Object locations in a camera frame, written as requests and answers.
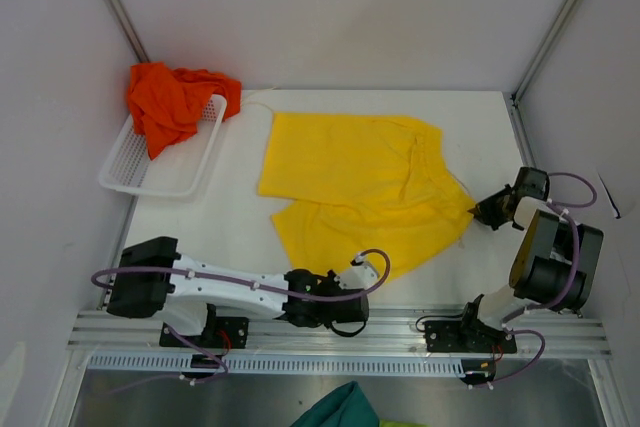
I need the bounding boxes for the aluminium mounting rail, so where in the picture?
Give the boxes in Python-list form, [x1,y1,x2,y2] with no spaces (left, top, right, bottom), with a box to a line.
[66,304,612,360]

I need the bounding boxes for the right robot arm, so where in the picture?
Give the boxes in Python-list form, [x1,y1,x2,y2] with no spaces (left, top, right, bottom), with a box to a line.
[456,167,604,351]

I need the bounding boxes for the white plastic basket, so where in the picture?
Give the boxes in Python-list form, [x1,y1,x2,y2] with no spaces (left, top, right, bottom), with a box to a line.
[98,94,227,198]

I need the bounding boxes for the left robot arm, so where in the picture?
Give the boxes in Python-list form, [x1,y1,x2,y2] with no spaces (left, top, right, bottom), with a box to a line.
[106,236,369,347]

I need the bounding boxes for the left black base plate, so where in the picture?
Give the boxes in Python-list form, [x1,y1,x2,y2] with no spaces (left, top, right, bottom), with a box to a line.
[181,316,249,349]

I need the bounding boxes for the yellow shorts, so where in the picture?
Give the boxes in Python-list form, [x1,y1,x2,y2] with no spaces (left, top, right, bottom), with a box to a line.
[258,112,474,279]

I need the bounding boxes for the left aluminium corner post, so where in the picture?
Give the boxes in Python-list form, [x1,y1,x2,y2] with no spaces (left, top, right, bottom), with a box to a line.
[103,0,150,63]

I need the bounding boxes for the right side aluminium rail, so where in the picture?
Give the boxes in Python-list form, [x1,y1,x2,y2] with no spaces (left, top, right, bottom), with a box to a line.
[507,94,585,319]

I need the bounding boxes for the aluminium corner post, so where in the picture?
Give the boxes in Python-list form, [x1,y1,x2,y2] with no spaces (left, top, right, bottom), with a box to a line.
[511,0,584,106]
[103,0,150,63]

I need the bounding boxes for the slotted cable duct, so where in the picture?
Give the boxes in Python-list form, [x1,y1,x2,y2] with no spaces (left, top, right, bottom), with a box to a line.
[87,351,465,378]

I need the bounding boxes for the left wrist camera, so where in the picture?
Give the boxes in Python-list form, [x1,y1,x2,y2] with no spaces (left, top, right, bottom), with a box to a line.
[336,257,379,289]

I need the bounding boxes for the teal cloth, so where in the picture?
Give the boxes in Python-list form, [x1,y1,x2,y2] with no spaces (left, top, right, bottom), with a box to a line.
[291,381,380,427]

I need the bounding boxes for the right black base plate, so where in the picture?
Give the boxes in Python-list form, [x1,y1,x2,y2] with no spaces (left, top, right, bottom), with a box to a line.
[415,316,517,354]

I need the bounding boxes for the orange shorts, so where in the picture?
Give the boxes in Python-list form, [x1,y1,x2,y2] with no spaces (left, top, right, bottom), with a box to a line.
[126,62,242,160]

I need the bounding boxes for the right aluminium corner post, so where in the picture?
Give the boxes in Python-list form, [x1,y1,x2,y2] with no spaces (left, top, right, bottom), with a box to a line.
[511,0,584,106]

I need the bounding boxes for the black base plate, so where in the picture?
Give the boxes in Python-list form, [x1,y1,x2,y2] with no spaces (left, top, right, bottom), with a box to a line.
[181,316,249,349]
[415,316,517,354]

